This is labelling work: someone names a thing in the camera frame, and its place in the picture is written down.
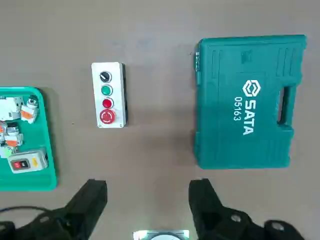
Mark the white circuit breaker block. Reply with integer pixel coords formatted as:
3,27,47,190
0,96,22,122

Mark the green-tipped button module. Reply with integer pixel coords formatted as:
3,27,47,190
0,146,14,159

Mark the silver-headed orange-white button module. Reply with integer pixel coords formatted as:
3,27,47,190
20,95,40,125

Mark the grey switch box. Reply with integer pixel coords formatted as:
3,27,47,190
6,147,50,175

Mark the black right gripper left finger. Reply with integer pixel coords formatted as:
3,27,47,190
0,178,109,240

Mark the green plastic tray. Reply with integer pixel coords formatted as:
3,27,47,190
0,86,58,192

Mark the green SATA tool case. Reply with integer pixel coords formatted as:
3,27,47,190
193,34,308,171

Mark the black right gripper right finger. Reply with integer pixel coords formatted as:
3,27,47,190
188,178,305,240

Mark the white four-button control box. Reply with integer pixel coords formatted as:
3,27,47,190
91,61,130,129

